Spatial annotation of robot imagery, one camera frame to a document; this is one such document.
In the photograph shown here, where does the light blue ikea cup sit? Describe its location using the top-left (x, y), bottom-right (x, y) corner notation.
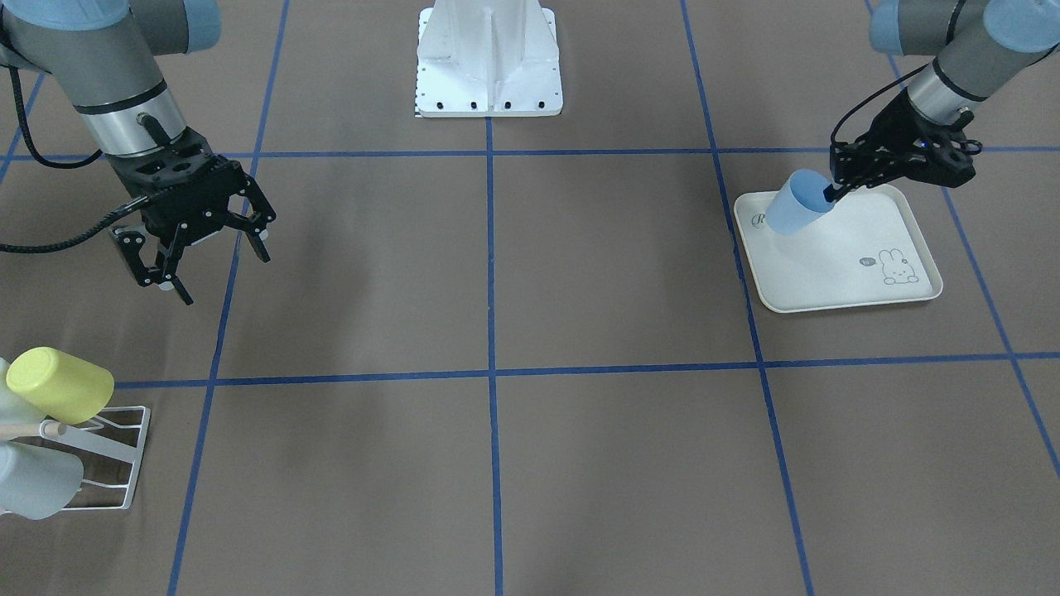
top-left (764, 169), bottom-right (834, 235)

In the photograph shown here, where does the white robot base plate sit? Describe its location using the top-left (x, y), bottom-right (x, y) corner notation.
top-left (414, 1), bottom-right (564, 118)

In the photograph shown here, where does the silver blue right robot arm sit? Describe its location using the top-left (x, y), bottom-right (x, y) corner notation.
top-left (2, 1), bottom-right (277, 305)

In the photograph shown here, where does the yellow ikea cup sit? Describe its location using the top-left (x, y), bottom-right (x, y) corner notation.
top-left (5, 347), bottom-right (116, 424)

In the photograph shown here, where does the cream serving tray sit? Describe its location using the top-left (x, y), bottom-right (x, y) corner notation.
top-left (735, 185), bottom-right (944, 314)

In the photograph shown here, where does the grey ikea cup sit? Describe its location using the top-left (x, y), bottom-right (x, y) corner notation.
top-left (1, 441), bottom-right (84, 520)

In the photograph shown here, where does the white wire cup rack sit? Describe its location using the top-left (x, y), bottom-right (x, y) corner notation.
top-left (2, 405), bottom-right (152, 518)

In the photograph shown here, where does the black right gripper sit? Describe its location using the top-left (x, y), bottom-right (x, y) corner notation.
top-left (106, 128), bottom-right (277, 305)

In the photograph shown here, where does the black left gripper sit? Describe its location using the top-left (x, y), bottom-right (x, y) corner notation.
top-left (824, 89), bottom-right (983, 204)

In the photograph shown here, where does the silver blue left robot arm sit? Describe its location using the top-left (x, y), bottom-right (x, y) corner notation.
top-left (824, 1), bottom-right (1059, 204)

